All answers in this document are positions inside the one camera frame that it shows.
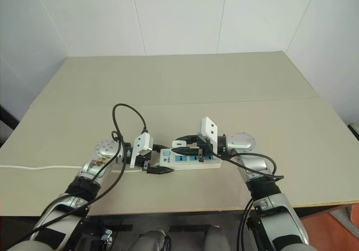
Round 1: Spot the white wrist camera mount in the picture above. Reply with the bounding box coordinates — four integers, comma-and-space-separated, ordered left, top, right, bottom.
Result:
196, 117, 220, 151
129, 133, 155, 170

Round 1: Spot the white power strip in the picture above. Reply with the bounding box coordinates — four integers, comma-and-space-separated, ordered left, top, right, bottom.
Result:
156, 145, 223, 171

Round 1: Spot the black frame under table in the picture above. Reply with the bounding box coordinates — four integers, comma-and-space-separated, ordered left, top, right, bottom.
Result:
80, 206, 255, 251

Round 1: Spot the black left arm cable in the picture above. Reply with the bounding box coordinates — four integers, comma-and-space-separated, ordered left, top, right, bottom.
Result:
26, 102, 149, 236

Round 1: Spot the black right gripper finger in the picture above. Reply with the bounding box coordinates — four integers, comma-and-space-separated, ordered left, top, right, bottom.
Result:
171, 147, 201, 157
174, 134, 200, 145

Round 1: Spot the grey rounded shape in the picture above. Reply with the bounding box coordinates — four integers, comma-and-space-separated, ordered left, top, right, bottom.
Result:
130, 229, 172, 251

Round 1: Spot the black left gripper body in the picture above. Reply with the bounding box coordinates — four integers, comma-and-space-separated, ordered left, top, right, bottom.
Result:
135, 152, 154, 174

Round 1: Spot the white power strip cord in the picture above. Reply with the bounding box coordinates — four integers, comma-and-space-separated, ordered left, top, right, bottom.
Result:
0, 164, 141, 174

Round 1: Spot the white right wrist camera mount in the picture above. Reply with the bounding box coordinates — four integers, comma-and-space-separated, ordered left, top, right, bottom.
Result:
196, 117, 220, 151

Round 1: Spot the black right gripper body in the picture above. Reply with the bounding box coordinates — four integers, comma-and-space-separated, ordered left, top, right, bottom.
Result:
195, 136, 214, 162

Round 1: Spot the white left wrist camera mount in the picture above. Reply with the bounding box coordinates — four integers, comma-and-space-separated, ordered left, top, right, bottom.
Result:
129, 133, 155, 170

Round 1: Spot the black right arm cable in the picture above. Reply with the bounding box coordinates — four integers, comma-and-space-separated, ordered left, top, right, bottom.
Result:
217, 149, 286, 251

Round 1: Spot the silver metal clamp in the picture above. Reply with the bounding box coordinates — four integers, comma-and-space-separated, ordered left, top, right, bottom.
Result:
98, 227, 114, 251

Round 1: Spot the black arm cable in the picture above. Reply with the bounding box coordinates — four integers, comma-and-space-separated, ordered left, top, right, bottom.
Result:
217, 149, 286, 251
26, 102, 149, 236

